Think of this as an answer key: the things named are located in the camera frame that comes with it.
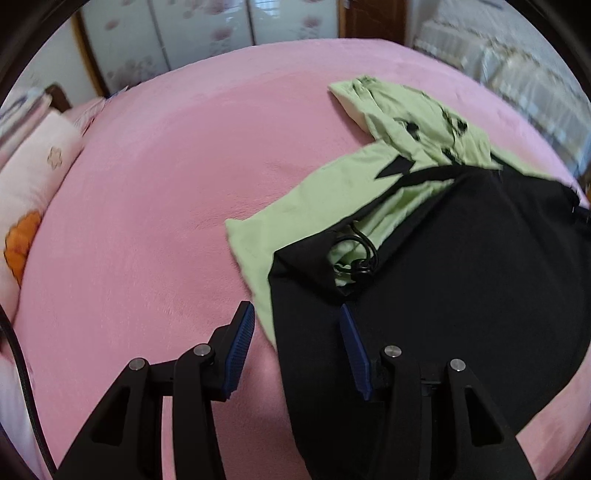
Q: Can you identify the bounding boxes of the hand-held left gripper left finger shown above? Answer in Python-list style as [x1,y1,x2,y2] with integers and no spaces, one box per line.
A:
[54,301,256,480]

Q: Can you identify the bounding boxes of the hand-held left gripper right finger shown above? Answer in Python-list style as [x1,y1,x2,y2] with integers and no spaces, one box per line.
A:
[339,304,539,480]

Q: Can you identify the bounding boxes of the green and black hooded jacket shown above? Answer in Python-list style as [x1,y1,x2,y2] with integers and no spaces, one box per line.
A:
[225,78,591,480]

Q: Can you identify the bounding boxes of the bed with pink sheet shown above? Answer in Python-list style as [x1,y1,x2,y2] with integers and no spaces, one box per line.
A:
[14,37,591,480]

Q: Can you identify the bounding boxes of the white pillow orange print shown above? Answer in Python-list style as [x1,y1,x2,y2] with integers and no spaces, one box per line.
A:
[0,111,86,291]

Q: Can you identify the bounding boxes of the pink pillow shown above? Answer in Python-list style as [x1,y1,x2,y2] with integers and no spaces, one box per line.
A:
[69,95,110,136]

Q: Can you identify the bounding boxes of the dark wooden headboard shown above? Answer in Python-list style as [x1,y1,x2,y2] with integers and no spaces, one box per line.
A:
[44,83,75,114]

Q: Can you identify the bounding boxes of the floral sliding door wardrobe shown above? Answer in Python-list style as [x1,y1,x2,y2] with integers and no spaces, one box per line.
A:
[76,0,341,99]

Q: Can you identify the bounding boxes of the floral folded quilt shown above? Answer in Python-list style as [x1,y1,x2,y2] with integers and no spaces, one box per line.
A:
[0,88,54,153]

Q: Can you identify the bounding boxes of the furniture under white lace cover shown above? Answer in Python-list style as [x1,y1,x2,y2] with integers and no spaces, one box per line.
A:
[411,0,591,182]

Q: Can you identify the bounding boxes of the brown wooden door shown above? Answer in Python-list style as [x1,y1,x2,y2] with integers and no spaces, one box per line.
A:
[337,0,410,47]

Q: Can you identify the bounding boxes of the black cable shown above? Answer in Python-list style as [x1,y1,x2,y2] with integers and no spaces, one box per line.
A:
[0,305,57,472]

